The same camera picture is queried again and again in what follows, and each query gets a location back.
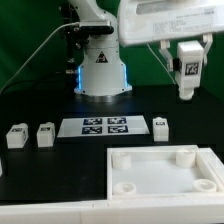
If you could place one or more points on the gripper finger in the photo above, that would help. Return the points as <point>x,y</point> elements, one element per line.
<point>207,40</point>
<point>164,51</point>

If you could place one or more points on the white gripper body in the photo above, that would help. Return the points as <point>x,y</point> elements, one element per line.
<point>147,21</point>

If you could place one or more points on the white square tabletop part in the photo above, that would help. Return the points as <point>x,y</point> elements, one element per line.
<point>140,172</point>

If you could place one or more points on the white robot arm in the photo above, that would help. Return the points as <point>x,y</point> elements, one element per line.
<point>102,75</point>

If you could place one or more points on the white sheet with markers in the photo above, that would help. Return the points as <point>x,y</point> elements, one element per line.
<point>103,126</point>

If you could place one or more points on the black camera on stand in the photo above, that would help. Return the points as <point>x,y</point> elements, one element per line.
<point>76,38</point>

